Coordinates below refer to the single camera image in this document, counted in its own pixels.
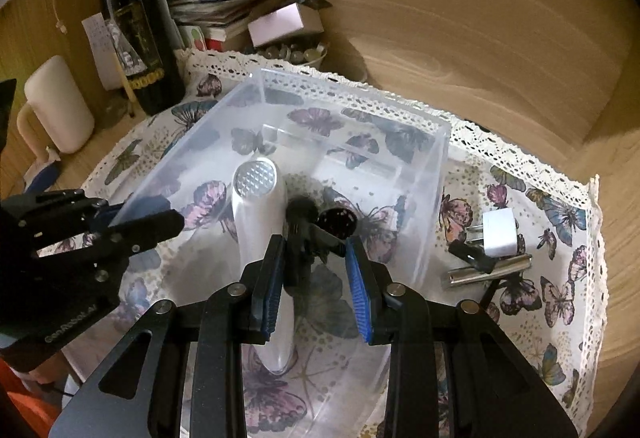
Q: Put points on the silver metal tube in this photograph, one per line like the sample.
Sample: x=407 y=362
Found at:
x=505 y=270

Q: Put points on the blue plastic item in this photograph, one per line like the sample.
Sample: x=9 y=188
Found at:
x=42 y=175

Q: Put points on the bowl of beads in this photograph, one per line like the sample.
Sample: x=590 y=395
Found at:
x=295 y=52

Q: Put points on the dark small trinkets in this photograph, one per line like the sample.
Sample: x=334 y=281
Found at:
x=312 y=2

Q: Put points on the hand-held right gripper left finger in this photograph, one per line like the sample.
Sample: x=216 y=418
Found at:
x=272 y=288

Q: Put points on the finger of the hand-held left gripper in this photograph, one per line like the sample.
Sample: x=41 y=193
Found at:
x=100 y=214
x=150 y=225

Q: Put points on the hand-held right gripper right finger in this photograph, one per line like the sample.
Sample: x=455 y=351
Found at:
x=360 y=293

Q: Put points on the stack of papers and books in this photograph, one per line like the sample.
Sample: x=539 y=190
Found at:
x=210 y=3

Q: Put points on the white handwritten paper note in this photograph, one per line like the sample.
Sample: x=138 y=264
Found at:
x=100 y=48

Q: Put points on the butterfly print lace tablecloth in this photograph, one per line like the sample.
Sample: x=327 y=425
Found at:
x=525 y=318

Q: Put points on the dark wine bottle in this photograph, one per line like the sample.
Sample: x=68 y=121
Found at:
x=142 y=43

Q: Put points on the clear plastic storage box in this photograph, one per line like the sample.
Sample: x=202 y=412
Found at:
x=380 y=168

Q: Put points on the black clip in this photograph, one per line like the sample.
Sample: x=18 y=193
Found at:
x=470 y=255

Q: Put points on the yellow candle stick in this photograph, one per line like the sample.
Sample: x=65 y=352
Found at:
x=128 y=91

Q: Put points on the white plug adapter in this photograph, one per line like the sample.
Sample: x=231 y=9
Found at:
x=502 y=233

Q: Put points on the black small gadget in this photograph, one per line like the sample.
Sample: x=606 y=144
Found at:
x=305 y=218

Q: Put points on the white handheld device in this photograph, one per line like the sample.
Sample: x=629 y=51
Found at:
x=260 y=218

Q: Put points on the small pink white box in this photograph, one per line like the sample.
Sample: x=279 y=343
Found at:
x=280 y=23

